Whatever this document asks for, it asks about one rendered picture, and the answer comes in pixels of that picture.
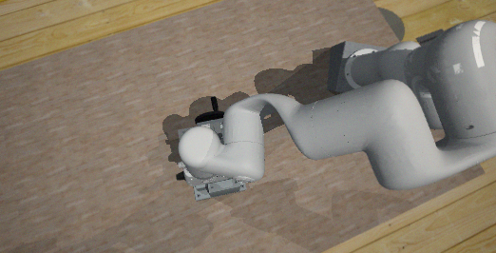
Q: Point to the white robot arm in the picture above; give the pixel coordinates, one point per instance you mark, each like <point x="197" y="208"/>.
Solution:
<point x="390" y="120"/>

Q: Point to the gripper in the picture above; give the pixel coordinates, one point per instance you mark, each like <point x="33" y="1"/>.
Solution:
<point x="192" y="181"/>

